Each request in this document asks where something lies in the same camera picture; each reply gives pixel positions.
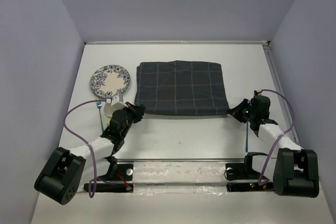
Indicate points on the pale yellow mug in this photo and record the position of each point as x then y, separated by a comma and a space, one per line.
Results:
108, 111

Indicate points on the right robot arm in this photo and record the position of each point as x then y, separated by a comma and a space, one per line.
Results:
287, 169

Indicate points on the iridescent spoon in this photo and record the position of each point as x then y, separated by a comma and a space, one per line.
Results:
247, 136

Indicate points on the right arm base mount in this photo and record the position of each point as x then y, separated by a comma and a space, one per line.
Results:
242, 179

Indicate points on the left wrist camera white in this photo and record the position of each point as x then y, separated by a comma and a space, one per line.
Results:
117, 101

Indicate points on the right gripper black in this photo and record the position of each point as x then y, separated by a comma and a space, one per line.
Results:
235, 112

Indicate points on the dark checked cloth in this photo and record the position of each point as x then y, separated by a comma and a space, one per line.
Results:
181, 88

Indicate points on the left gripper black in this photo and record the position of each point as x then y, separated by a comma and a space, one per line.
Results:
136, 111

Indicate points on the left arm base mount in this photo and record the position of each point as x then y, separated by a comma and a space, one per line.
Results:
118, 181

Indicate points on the iridescent fork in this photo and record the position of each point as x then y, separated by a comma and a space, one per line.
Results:
99, 107

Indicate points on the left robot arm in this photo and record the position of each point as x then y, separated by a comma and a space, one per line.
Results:
67, 170

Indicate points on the blue floral plate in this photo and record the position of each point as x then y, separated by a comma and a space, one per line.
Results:
109, 80

